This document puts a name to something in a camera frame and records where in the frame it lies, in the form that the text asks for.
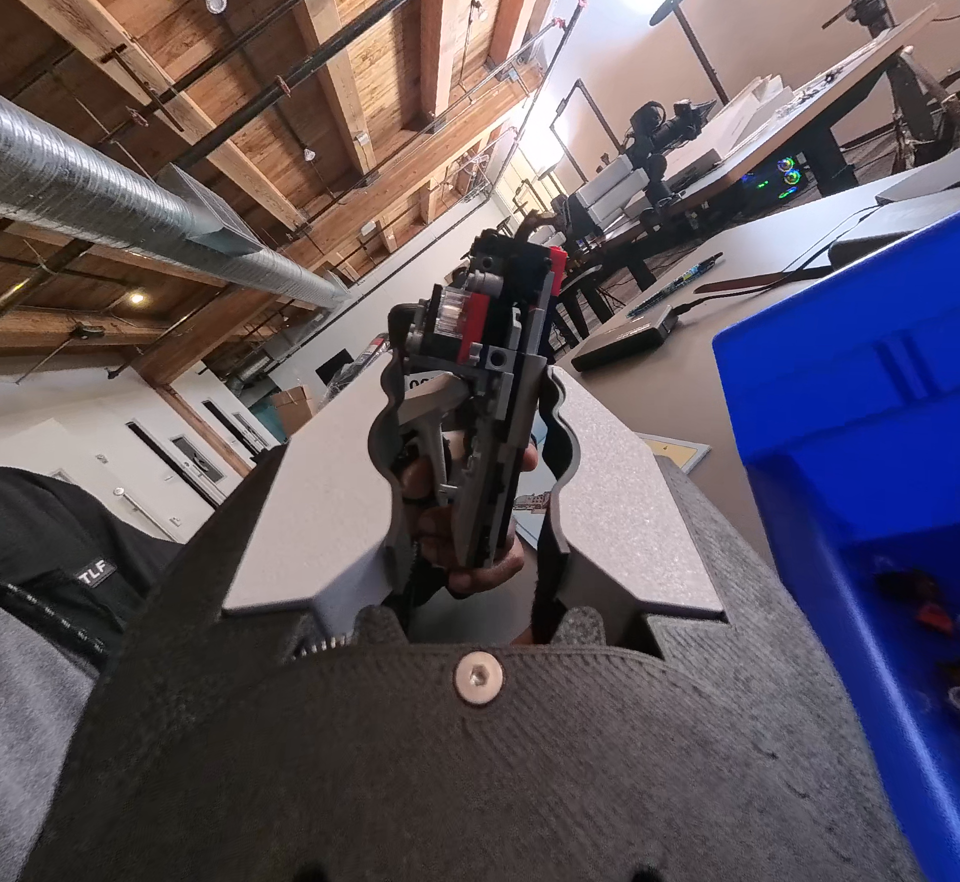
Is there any grey black toy brick model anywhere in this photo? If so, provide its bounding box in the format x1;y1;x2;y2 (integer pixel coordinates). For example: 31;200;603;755
388;218;569;572

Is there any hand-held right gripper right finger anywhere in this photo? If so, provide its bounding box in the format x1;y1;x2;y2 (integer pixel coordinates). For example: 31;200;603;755
525;366;726;647

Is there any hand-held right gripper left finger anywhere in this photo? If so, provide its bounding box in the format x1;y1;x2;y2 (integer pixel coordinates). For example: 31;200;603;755
222;364;423;647

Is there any long work table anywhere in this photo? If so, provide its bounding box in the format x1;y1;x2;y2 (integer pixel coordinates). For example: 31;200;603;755
652;3;942;227

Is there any toy brick instruction booklet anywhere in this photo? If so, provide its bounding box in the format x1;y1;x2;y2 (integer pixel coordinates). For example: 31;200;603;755
512;432;711;549

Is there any black dotted strap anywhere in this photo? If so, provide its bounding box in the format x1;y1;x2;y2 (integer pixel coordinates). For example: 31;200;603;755
0;580;110;666

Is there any black floor lamp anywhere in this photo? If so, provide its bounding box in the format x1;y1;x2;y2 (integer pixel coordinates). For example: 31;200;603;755
648;0;730;107

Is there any computer tower with coloured lights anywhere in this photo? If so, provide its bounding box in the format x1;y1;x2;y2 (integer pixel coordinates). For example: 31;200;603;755
738;153;809;202

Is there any grey flat box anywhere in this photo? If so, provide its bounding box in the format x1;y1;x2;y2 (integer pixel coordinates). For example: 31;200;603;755
873;147;960;207

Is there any person's grey sweatshirt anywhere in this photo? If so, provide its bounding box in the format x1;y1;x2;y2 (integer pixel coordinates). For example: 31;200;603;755
0;604;114;864

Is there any person's left hand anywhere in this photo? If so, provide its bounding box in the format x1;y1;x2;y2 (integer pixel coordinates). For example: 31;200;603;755
397;439;543;602

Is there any black cable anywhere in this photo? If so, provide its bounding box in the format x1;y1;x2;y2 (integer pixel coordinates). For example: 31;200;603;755
669;201;880;318

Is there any brown strap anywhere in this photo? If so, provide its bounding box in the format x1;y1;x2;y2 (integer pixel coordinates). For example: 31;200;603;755
693;264;835;297

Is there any blue patterned pen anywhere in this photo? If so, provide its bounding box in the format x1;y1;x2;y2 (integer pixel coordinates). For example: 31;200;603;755
626;252;726;319

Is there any white box stack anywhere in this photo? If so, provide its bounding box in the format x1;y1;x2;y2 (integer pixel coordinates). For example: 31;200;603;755
570;153;655;231

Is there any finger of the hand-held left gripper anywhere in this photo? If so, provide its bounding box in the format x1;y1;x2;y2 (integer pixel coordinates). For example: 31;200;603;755
397;370;468;510

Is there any black flat device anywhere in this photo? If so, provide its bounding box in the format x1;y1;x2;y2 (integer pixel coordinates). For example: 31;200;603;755
570;304;681;373

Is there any colourful toy brick pile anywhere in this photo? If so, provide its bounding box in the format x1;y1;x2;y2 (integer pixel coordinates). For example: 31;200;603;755
873;555;960;711

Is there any silver ventilation duct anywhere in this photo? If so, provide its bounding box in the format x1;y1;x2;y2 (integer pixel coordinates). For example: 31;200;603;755
0;94;351;311

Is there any black cube box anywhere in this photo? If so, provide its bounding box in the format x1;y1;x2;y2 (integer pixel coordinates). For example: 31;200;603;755
828;186;960;270

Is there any grey desk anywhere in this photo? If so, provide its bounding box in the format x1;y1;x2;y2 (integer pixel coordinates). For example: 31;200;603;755
555;139;960;598

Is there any cardboard box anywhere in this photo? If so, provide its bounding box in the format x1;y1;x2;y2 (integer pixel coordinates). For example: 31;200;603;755
270;385;318;437

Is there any blue plastic bin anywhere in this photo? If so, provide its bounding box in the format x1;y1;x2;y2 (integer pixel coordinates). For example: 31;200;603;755
711;210;960;882

